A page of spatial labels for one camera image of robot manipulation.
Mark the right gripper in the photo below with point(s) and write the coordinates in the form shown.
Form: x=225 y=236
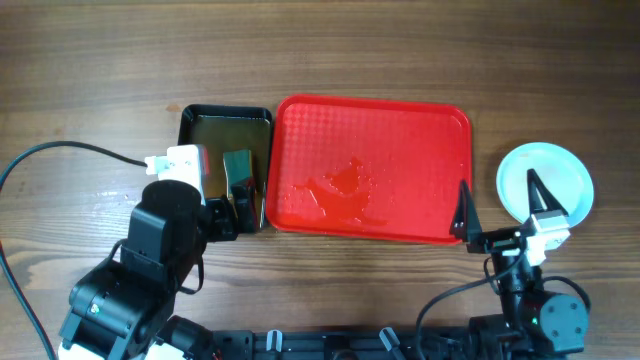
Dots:
x=467 y=225

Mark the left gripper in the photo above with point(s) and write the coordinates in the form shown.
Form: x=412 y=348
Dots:
x=227 y=227

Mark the green yellow sponge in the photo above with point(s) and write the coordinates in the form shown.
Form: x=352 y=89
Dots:
x=238 y=167

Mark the white plate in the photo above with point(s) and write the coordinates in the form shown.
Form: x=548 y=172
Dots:
x=564 y=175

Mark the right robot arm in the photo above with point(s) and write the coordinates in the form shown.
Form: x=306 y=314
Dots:
x=541 y=318

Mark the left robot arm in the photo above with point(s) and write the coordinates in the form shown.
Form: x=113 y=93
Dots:
x=124 y=307

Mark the red plastic tray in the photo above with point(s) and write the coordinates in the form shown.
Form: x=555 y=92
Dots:
x=369 y=168

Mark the black water basin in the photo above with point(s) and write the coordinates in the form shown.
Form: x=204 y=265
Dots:
x=223 y=129

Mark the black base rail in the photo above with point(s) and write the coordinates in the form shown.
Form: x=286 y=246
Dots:
x=388 y=343

